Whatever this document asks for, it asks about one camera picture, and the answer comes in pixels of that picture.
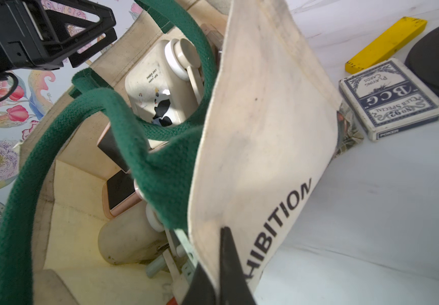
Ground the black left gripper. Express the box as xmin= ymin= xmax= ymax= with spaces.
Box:
xmin=0 ymin=1 xmax=117 ymax=73

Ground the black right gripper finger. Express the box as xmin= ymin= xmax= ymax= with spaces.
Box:
xmin=182 ymin=227 xmax=256 ymax=305

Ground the cream panda pencil sharpener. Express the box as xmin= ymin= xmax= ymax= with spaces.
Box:
xmin=125 ymin=39 xmax=204 ymax=127

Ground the cream canvas tote bag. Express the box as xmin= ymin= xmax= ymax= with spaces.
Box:
xmin=0 ymin=1 xmax=344 ymax=304

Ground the pink pencil sharpener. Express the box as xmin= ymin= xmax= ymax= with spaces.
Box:
xmin=102 ymin=171 xmax=143 ymax=219

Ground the cream cylindrical pencil sharpener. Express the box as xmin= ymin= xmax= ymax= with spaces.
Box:
xmin=98 ymin=202 xmax=168 ymax=265

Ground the blue playing card box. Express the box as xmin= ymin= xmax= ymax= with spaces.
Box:
xmin=339 ymin=58 xmax=439 ymax=142

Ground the yellow wooden block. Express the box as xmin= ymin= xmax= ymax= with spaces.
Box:
xmin=345 ymin=17 xmax=428 ymax=74

